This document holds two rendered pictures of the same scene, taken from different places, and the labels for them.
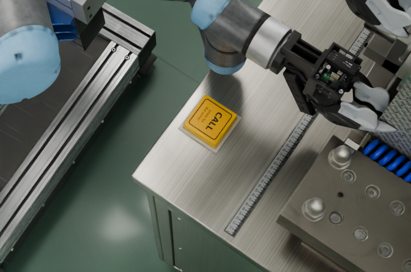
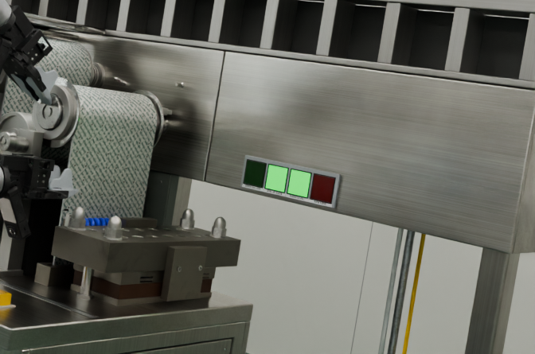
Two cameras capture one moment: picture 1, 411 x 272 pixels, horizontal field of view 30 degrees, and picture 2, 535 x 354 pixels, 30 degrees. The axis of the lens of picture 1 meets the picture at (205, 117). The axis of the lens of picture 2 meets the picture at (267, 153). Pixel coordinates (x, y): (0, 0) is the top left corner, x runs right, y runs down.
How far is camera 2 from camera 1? 1.93 m
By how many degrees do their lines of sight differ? 85
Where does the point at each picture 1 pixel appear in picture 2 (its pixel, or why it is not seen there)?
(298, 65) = (16, 168)
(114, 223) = not seen: outside the picture
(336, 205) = not seen: hidden behind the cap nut
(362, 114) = (64, 179)
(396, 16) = (49, 76)
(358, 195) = not seen: hidden behind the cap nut
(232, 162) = (29, 305)
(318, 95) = (37, 187)
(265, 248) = (114, 313)
